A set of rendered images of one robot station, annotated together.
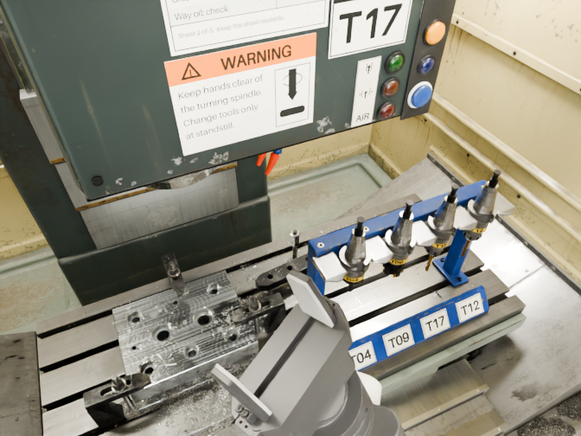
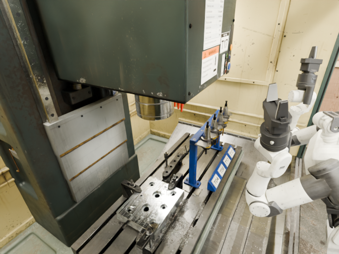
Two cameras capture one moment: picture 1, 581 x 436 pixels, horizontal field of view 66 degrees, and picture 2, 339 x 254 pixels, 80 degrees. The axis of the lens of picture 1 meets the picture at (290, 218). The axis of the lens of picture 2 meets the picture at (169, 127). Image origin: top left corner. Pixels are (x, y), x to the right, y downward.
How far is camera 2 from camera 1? 0.59 m
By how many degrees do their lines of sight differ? 31
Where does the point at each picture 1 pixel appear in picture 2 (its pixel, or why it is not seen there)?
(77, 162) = (187, 85)
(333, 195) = (148, 151)
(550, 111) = (217, 88)
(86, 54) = (194, 47)
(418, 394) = (232, 191)
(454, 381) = (237, 182)
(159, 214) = (101, 173)
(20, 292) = not seen: outside the picture
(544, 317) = (245, 150)
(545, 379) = not seen: hidden behind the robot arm
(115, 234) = (85, 190)
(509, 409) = not seen: hidden behind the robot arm
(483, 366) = (240, 174)
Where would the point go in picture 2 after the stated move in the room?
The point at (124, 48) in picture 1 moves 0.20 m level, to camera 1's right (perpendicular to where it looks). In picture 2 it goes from (198, 46) to (242, 40)
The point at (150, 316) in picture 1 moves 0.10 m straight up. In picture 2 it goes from (135, 205) to (132, 191)
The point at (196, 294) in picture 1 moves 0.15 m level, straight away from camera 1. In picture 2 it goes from (147, 188) to (128, 178)
